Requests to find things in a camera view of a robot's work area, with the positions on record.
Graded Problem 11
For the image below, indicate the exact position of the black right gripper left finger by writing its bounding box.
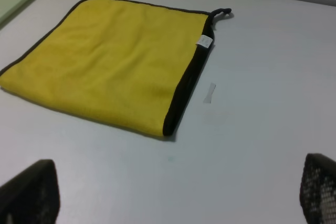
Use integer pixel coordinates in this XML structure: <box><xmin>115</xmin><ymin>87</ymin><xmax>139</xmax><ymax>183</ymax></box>
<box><xmin>1</xmin><ymin>159</ymin><xmax>60</xmax><ymax>223</ymax></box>

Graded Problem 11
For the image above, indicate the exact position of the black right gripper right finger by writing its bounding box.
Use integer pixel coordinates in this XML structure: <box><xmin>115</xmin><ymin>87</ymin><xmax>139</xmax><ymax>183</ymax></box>
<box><xmin>299</xmin><ymin>153</ymin><xmax>335</xmax><ymax>223</ymax></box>

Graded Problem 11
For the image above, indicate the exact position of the yellow towel with black trim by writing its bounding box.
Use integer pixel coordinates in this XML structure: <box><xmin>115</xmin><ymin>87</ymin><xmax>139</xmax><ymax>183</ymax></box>
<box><xmin>1</xmin><ymin>0</ymin><xmax>232</xmax><ymax>137</ymax></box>

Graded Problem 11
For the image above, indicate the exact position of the clear tape strip on table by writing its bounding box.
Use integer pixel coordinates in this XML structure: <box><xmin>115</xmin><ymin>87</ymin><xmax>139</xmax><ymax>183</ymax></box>
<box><xmin>203</xmin><ymin>83</ymin><xmax>216</xmax><ymax>104</ymax></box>

